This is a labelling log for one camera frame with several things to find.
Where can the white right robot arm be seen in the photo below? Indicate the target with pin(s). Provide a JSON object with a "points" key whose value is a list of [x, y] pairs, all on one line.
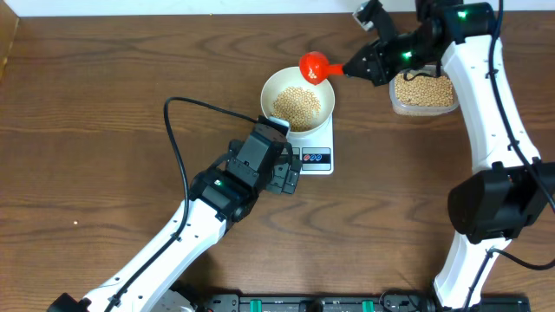
{"points": [[510, 184]]}

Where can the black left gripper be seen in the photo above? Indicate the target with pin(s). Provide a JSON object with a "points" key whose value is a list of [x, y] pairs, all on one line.
{"points": [[280, 168]]}

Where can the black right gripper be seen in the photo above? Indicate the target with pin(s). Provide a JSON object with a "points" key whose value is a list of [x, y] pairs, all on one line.
{"points": [[378, 73]]}

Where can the cream bowl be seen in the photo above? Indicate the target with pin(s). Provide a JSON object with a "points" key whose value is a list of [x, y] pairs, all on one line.
{"points": [[291, 77]]}

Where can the clear plastic container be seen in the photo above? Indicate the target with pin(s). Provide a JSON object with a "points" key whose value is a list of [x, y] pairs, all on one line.
{"points": [[400, 108]]}

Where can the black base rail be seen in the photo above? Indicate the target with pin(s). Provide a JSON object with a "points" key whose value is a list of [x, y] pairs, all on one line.
{"points": [[389, 302]]}

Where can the soybeans in bowl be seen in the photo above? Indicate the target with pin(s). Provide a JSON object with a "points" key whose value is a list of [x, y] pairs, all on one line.
{"points": [[299, 106]]}

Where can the white digital kitchen scale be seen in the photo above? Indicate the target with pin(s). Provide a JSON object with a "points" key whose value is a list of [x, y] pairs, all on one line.
{"points": [[315, 150]]}

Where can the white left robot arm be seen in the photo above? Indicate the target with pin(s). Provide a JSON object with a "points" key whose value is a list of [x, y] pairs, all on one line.
{"points": [[219, 197]]}

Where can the red plastic scoop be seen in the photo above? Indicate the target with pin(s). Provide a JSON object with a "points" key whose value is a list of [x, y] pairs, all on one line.
{"points": [[315, 67]]}

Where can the pile of soybeans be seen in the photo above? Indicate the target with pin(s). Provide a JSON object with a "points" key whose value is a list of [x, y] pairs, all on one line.
{"points": [[424, 91]]}

